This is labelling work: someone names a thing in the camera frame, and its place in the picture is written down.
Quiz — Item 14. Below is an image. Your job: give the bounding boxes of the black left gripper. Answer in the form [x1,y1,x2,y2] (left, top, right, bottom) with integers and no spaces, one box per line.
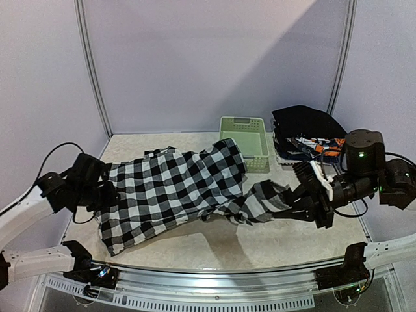
[76,180,121,211]

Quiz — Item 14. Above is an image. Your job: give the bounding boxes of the black white patterned garment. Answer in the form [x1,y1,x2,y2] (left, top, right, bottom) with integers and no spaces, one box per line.
[97,138,291,256]

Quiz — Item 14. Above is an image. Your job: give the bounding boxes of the black t-shirt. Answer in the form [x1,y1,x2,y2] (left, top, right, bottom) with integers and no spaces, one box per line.
[272,105,346,139]

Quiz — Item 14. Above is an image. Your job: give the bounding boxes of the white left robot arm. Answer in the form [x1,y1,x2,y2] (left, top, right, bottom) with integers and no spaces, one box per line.
[1,172,120,289]

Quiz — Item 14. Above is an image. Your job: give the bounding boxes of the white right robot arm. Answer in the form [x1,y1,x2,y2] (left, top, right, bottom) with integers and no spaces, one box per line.
[276,159,415,283]

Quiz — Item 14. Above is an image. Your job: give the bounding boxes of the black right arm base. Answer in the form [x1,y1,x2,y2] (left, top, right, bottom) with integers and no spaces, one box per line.
[314,242,380,290]

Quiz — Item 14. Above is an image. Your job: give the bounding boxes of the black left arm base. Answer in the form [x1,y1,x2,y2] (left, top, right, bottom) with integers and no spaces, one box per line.
[62,240,120,289]

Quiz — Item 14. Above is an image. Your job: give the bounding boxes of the dark folded clothes stack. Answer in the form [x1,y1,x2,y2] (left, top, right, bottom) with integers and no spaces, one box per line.
[274,122,341,165]

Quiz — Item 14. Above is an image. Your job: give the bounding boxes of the pale green plastic laundry basket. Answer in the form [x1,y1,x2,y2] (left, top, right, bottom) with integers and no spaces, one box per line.
[220,116,270,174]

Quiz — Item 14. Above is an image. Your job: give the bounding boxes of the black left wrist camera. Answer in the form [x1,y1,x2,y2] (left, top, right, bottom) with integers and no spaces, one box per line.
[67,153,110,186]

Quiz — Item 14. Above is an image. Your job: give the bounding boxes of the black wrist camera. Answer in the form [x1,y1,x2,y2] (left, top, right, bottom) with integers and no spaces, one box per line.
[292,129,387,201]
[67,153,110,186]

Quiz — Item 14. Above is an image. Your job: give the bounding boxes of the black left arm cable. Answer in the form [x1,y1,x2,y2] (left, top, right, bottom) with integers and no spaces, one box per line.
[0,142,85,215]

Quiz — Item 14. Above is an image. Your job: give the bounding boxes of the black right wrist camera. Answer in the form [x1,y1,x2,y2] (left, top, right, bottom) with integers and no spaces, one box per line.
[292,129,387,201]

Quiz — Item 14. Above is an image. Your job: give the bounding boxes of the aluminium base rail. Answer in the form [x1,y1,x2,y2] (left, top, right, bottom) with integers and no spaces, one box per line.
[27,250,407,312]

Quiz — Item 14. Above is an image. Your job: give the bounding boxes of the left corner wall post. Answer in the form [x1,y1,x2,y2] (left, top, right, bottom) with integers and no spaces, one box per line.
[74,0,113,139]

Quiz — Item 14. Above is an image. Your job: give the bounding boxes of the corner wall post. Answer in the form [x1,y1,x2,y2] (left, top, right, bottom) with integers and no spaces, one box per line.
[74,0,113,139]
[326,0,358,115]

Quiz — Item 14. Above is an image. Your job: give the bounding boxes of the right corner wall post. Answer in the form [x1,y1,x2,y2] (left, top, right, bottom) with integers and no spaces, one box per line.
[326,0,358,115]

